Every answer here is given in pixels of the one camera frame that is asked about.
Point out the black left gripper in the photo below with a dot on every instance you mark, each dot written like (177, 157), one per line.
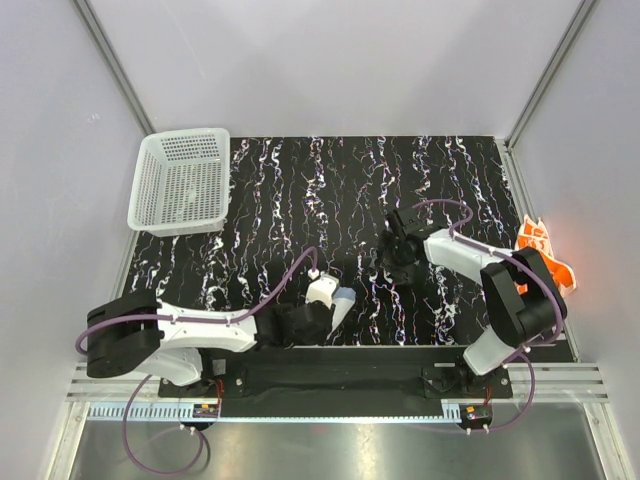
(319, 339)

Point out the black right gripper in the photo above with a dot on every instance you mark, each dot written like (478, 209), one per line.
(403, 275)

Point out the blue white bear towel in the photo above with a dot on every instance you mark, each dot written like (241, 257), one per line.
(343, 300)

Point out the orange white towel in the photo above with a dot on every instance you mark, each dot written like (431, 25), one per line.
(534, 233)

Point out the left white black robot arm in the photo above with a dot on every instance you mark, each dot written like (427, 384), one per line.
(142, 333)

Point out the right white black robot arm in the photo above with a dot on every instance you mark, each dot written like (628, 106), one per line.
(522, 301)

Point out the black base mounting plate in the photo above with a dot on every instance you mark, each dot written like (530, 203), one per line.
(440, 368)

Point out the white perforated plastic basket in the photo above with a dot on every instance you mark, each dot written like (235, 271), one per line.
(181, 183)

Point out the aluminium rail frame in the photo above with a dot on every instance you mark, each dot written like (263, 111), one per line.
(243, 400)

